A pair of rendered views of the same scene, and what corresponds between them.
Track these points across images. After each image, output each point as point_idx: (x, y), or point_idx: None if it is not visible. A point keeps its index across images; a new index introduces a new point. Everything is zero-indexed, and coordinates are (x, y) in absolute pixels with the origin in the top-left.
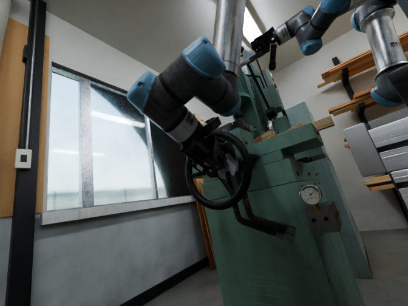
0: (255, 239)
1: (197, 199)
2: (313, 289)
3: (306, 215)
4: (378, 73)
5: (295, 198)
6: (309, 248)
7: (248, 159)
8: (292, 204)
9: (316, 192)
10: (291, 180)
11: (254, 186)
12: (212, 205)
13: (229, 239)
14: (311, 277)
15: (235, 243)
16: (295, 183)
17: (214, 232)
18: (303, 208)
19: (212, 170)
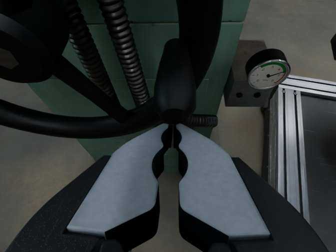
0: (131, 99)
1: None
2: None
3: (232, 89)
4: None
5: (224, 52)
6: (208, 108)
7: (213, 47)
8: (212, 62)
9: (281, 73)
10: (236, 18)
11: (140, 12)
12: (53, 134)
13: (78, 97)
14: (196, 127)
15: (91, 101)
16: (241, 25)
17: (38, 86)
18: (235, 81)
19: (15, 65)
